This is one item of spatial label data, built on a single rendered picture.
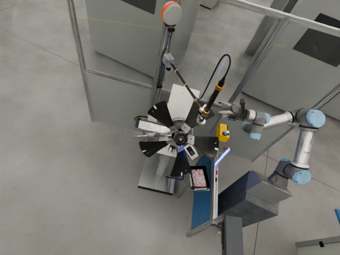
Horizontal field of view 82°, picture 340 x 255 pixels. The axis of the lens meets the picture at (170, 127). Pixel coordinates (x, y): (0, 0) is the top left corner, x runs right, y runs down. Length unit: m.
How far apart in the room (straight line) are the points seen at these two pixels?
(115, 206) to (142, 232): 0.44
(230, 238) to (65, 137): 2.46
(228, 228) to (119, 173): 1.70
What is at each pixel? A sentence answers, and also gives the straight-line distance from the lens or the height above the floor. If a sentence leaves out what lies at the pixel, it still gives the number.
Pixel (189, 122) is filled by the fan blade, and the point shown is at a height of 1.29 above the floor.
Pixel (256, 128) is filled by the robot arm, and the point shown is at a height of 1.61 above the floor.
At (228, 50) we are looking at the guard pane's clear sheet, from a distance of 1.97.
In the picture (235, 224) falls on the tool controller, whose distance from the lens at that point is 1.51.
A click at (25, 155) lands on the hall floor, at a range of 3.13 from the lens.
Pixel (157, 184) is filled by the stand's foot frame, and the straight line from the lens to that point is 2.66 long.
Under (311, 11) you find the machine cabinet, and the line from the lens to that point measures 3.71.
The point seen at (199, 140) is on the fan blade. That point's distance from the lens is 1.73.
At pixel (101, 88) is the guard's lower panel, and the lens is 2.57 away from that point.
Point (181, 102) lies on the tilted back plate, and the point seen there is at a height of 1.25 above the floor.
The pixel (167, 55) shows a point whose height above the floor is 1.58.
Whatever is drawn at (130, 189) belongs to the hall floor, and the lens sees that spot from 2.69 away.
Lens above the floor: 2.56
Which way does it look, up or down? 53 degrees down
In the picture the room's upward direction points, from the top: 19 degrees clockwise
